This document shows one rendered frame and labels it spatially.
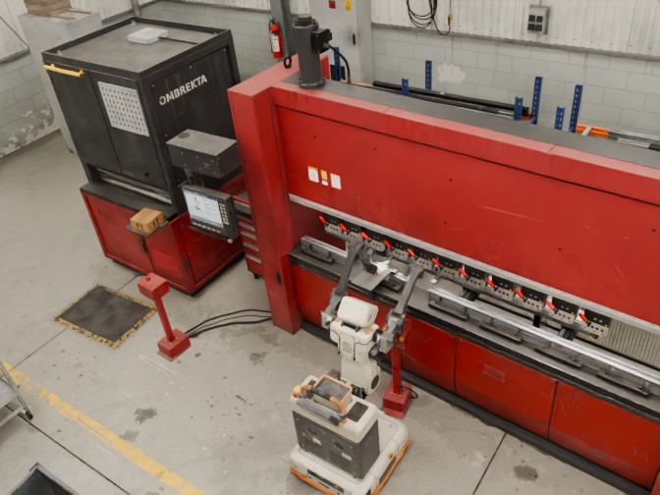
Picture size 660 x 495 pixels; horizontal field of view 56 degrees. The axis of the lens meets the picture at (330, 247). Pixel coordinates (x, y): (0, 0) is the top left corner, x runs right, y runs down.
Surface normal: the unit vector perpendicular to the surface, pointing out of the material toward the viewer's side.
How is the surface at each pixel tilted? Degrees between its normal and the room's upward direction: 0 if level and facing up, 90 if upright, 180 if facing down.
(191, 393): 0
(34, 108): 90
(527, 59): 90
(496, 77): 90
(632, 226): 90
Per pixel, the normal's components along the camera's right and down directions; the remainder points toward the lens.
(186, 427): -0.09, -0.80
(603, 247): -0.62, 0.52
